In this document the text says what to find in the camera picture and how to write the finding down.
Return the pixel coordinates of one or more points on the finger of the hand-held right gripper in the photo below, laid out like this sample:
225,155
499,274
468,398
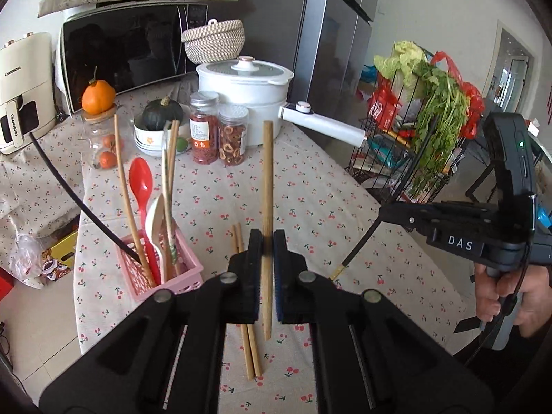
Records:
405,218

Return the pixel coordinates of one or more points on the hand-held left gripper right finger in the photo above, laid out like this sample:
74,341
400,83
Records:
280,293

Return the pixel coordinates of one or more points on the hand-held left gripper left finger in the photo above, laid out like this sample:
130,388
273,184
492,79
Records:
252,284

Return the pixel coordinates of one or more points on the black chopstick gold tip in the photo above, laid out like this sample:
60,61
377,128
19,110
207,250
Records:
358,246

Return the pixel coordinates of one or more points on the pink perforated utensil holder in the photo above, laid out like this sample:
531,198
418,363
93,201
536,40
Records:
181,276

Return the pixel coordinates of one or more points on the thick wooden chopstick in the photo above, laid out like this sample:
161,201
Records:
267,181

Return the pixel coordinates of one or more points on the white plastic spoon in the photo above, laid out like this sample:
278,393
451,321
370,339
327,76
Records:
154,224

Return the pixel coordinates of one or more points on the paper chopstick pair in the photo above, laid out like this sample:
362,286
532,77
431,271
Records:
174,159

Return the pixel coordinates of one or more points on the red plastic spoon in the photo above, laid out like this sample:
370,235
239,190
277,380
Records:
140,181

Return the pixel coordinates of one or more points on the long thin wooden chopstick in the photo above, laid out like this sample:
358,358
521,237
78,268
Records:
125,189

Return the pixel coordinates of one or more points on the person's right hand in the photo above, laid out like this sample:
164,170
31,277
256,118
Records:
539,297

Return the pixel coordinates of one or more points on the black chair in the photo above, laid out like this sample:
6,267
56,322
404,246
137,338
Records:
491,168

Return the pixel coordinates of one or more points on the cherry print tablecloth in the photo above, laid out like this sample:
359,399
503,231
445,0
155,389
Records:
323,207

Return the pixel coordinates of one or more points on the bunch of green celery leaves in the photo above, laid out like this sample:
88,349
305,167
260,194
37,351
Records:
440,116

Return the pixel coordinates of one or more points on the red snack packet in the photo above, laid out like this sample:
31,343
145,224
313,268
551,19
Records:
381,108

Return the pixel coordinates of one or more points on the red plastic bag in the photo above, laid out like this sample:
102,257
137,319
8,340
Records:
474,103

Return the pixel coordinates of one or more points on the jar of dried fruit rings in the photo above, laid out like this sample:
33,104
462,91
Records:
233,142

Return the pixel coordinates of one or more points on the jar of red goji berries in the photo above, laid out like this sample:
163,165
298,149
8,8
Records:
205,138

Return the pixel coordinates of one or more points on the small green lime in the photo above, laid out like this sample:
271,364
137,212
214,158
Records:
182,143

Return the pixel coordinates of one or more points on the napa cabbage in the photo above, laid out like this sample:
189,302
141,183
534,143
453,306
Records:
401,58

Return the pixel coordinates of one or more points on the grey refrigerator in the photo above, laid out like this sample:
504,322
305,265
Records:
332,73

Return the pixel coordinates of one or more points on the stacked white bowls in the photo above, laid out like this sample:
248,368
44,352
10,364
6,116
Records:
149,142

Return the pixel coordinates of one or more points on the yellow cardboard box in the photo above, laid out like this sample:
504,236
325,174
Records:
64,246

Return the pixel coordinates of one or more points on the white electric cooking pot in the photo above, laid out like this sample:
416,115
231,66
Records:
241,90

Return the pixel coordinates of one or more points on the dark green squash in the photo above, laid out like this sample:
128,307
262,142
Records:
157,114

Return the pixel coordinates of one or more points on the glass jar with small oranges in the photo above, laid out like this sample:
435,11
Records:
103,151

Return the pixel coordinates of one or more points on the clear plastic snack bag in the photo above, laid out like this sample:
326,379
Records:
26,258

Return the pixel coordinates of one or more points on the floral side cabinet cloth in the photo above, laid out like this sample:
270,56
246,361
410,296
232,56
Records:
34,189

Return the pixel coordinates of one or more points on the large orange with stem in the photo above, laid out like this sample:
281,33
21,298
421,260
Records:
98,97

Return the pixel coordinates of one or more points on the woven lidded basket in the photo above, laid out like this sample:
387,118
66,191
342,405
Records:
213,43

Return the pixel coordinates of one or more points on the red cardboard box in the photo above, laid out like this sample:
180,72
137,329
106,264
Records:
5,282

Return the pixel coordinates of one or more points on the black microwave oven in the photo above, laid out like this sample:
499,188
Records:
129,51

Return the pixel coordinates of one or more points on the cream air fryer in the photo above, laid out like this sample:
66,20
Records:
26,77

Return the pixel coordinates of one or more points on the white door frame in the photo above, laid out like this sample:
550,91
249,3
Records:
515,73

